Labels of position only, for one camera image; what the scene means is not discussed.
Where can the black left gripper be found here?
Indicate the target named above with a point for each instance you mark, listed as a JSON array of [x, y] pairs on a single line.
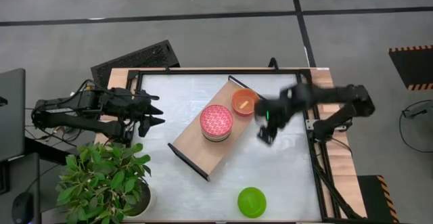
[[137, 110]]

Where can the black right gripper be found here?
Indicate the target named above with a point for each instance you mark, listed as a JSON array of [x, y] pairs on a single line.
[[280, 109]]

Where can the orange bowl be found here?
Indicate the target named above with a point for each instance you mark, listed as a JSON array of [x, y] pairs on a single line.
[[245, 100]]

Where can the red leaf pattern bowl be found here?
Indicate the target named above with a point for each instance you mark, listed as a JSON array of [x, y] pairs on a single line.
[[216, 120]]

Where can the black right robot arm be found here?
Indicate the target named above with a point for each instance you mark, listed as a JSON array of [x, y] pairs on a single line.
[[338, 93]]

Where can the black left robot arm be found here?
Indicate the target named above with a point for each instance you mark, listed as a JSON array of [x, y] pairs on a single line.
[[67, 115]]

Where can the green bowl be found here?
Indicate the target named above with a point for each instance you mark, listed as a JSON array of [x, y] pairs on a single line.
[[252, 202]]

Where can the black clamp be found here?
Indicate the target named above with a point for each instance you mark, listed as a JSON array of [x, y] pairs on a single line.
[[273, 64]]

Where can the potted green plant white pot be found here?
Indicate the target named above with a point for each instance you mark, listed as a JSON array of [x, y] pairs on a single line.
[[101, 180]]

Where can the black mat with hazard stripes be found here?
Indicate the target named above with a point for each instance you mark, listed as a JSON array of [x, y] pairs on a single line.
[[372, 197], [412, 65]]

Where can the black mouse pad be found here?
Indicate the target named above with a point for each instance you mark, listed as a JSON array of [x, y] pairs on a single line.
[[30, 170]]

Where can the grey laptop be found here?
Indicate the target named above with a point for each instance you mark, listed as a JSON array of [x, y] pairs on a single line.
[[13, 122]]

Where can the black computer mouse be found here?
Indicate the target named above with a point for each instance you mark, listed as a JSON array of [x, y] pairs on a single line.
[[22, 207]]

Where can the black table frame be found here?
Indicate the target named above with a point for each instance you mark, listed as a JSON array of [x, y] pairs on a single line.
[[220, 71]]

